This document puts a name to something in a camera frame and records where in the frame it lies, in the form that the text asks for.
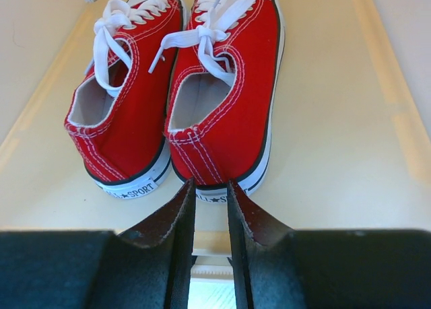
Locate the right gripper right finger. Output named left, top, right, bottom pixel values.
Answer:
left=228, top=181, right=430, bottom=308

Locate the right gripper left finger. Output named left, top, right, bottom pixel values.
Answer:
left=1, top=179, right=196, bottom=308

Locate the red canvas sneaker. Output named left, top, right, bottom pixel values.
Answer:
left=65, top=0, right=188, bottom=199
left=150, top=0, right=286, bottom=203

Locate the yellow shoe cabinet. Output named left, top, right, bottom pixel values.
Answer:
left=0, top=0, right=431, bottom=286

